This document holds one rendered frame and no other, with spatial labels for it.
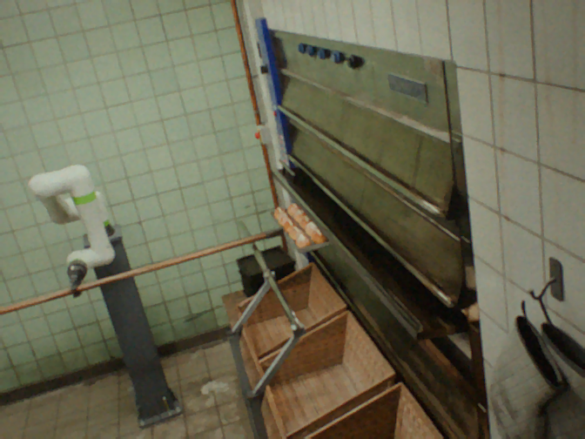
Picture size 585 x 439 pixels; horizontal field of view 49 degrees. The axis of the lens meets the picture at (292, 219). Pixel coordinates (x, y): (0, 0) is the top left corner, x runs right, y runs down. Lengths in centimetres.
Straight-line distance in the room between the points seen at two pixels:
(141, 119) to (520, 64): 314
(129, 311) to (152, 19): 173
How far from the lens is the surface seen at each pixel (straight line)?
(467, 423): 208
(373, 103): 206
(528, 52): 123
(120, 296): 372
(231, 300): 391
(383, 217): 219
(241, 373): 293
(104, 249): 334
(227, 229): 436
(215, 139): 418
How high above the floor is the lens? 236
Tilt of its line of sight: 21 degrees down
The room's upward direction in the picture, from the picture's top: 12 degrees counter-clockwise
